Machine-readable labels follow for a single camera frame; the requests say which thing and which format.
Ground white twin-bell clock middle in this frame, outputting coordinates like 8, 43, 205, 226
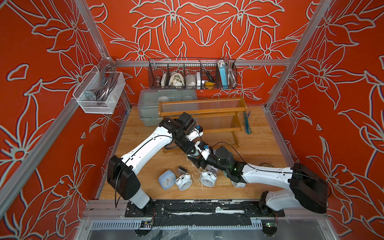
200, 171, 217, 188

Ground lilac square alarm clock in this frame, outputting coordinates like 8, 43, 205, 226
206, 166, 219, 175

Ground white twin-bell clock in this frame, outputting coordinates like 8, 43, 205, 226
200, 171, 217, 188
176, 174, 193, 191
232, 181, 246, 188

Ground grey cables in basket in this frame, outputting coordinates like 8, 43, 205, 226
89, 64, 119, 102

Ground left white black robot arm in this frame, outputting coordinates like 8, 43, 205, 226
107, 113, 203, 210

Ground white twin-bell clock right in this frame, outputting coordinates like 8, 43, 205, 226
232, 181, 246, 188

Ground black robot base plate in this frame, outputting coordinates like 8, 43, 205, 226
125, 200, 285, 228

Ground white twin-bell clock left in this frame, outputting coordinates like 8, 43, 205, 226
176, 174, 193, 191

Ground blue rounded alarm clock left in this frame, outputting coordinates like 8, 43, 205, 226
158, 170, 177, 190

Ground wooden two-tier shelf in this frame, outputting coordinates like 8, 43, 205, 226
159, 97, 248, 147

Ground clear plastic storage bin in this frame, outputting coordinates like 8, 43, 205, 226
138, 89, 198, 127

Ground white mesh wall basket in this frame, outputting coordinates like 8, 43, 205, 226
73, 67, 125, 115

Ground blue box in basket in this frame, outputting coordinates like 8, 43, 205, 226
217, 60, 228, 90

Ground tape roll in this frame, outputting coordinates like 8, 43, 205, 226
259, 163, 274, 168

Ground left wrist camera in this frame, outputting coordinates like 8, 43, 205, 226
187, 125, 204, 141

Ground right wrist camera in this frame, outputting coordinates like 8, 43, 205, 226
195, 141, 211, 161

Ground black wire wall basket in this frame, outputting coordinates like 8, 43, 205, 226
148, 58, 238, 90

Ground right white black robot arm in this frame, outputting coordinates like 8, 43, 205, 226
188, 147, 329, 214

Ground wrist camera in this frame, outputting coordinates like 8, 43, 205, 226
195, 141, 211, 161
187, 125, 204, 141

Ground white cloth in basket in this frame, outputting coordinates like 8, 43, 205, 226
168, 72, 185, 88

